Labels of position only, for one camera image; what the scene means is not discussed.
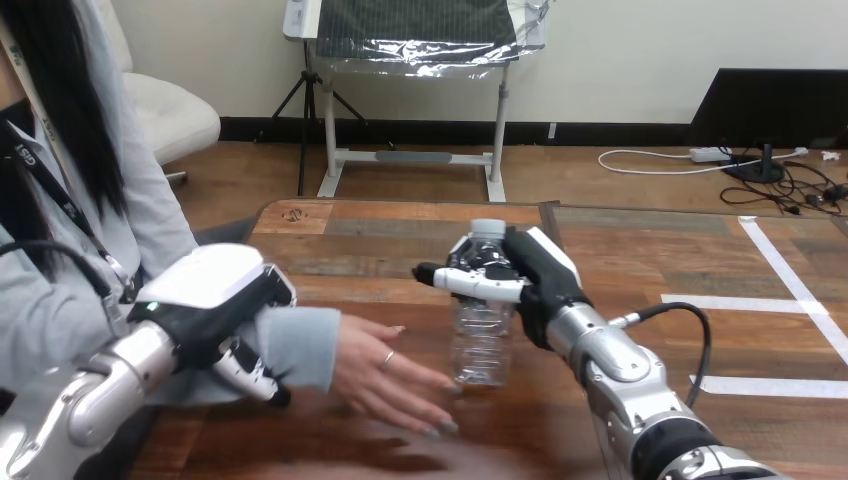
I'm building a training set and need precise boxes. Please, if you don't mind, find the black tripod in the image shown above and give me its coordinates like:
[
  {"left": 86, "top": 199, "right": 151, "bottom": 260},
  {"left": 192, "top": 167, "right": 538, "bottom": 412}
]
[{"left": 254, "top": 40, "right": 396, "bottom": 197}]

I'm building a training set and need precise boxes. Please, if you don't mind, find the clear water bottle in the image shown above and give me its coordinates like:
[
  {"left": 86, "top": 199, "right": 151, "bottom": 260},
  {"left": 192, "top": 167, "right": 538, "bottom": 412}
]
[{"left": 450, "top": 218, "right": 517, "bottom": 388}]

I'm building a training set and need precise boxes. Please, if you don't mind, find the tangle of cables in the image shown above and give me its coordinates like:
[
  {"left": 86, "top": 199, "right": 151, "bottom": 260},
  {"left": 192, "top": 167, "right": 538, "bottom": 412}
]
[{"left": 597, "top": 145, "right": 848, "bottom": 217}]

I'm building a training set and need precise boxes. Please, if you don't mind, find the person's body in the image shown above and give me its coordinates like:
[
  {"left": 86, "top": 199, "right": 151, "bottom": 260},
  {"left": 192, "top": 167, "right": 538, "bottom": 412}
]
[{"left": 0, "top": 0, "right": 200, "bottom": 480}]

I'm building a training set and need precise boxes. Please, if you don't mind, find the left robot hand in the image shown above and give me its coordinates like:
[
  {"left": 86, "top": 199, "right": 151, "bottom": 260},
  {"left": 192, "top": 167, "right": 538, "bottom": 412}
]
[{"left": 125, "top": 243, "right": 298, "bottom": 409}]

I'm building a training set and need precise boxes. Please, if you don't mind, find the person's hand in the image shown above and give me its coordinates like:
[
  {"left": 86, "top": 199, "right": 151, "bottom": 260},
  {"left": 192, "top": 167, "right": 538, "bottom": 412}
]
[{"left": 332, "top": 313, "right": 464, "bottom": 441}]

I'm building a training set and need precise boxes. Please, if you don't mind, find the foil sheet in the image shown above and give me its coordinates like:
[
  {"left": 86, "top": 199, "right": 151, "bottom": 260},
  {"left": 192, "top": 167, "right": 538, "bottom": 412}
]
[{"left": 311, "top": 0, "right": 552, "bottom": 79}]

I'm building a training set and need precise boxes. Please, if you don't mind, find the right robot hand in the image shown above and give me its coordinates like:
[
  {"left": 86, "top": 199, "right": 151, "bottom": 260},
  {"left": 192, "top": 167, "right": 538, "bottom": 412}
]
[{"left": 411, "top": 226, "right": 594, "bottom": 352}]

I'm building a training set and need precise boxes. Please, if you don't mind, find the white desk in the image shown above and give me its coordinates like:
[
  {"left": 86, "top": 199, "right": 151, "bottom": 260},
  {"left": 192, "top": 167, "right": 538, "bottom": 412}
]
[{"left": 282, "top": 0, "right": 551, "bottom": 204}]

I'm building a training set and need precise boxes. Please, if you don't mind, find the person's forearm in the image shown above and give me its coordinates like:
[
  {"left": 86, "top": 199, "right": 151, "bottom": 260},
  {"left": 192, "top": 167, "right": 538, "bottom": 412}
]
[{"left": 142, "top": 305, "right": 343, "bottom": 407}]

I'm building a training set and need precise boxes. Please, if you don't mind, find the white cushioned chair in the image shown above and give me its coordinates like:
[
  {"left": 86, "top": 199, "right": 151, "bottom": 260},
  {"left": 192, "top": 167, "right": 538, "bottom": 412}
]
[{"left": 92, "top": 0, "right": 222, "bottom": 187}]

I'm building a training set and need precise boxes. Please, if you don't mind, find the dark screen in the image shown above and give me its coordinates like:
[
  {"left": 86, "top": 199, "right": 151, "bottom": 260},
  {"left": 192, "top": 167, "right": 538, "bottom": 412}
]
[{"left": 686, "top": 67, "right": 848, "bottom": 185}]

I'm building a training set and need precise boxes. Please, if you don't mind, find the black cable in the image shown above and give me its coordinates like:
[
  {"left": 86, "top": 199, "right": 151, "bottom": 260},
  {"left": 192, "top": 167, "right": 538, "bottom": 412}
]
[
  {"left": 0, "top": 239, "right": 131, "bottom": 326},
  {"left": 607, "top": 301, "right": 713, "bottom": 410}
]

